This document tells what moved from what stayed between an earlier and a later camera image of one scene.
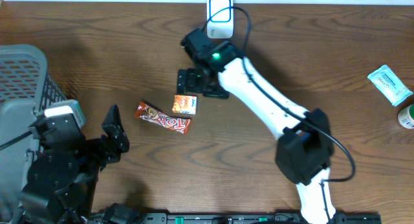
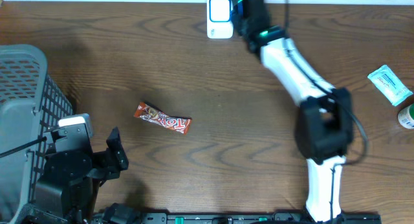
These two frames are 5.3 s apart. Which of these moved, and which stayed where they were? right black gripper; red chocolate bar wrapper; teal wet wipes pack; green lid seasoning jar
Moved: right black gripper
Stayed: green lid seasoning jar; red chocolate bar wrapper; teal wet wipes pack
